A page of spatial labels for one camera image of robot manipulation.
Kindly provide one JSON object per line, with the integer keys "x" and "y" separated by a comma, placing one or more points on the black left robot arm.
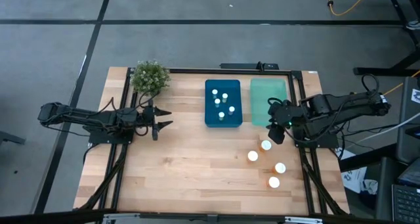
{"x": 82, "y": 116}

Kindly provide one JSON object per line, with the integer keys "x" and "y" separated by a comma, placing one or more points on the black furniture foot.
{"x": 11, "y": 138}

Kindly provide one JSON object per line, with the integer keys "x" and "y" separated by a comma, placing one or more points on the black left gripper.
{"x": 155, "y": 119}

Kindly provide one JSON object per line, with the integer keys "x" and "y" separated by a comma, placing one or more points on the white paper bag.
{"x": 352, "y": 179}

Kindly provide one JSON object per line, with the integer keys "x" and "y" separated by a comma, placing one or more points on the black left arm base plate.
{"x": 108, "y": 139}

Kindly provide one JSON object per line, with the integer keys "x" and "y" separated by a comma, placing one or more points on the small green artificial plant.
{"x": 149, "y": 77}

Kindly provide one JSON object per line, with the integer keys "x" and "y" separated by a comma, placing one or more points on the black aluminium table frame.
{"x": 197, "y": 70}

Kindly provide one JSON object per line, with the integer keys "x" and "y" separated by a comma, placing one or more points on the black desk leg stand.
{"x": 374, "y": 71}

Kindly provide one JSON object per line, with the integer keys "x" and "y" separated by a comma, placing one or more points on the translucent green plastic bin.
{"x": 267, "y": 89}

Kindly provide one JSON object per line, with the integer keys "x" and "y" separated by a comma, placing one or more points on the black desk crossbar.
{"x": 367, "y": 158}

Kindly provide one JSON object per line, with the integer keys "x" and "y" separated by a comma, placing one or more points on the orange white-capped medicine bottle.
{"x": 280, "y": 167}
{"x": 274, "y": 182}
{"x": 252, "y": 156}
{"x": 265, "y": 145}

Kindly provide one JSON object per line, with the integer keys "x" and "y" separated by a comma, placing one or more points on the small clear white-capped pill vial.
{"x": 224, "y": 96}
{"x": 214, "y": 92}
{"x": 231, "y": 109}
{"x": 217, "y": 102}
{"x": 221, "y": 115}

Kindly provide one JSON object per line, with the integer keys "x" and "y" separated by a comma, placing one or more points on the blue plastic bin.
{"x": 234, "y": 92}

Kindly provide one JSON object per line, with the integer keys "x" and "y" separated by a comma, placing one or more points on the black computer case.
{"x": 403, "y": 109}

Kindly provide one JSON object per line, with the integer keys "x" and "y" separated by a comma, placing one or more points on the black bar-shaped device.
{"x": 243, "y": 66}

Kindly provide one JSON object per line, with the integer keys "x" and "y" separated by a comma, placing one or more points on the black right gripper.
{"x": 279, "y": 132}

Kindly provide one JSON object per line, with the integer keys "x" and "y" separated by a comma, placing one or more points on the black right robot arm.
{"x": 348, "y": 105}

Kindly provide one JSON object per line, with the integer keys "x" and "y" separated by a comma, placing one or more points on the silver metal bracket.
{"x": 121, "y": 219}
{"x": 303, "y": 220}

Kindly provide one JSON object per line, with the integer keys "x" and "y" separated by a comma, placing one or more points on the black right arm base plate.
{"x": 323, "y": 143}

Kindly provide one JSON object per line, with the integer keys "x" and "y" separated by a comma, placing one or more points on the black keyboard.
{"x": 407, "y": 204}

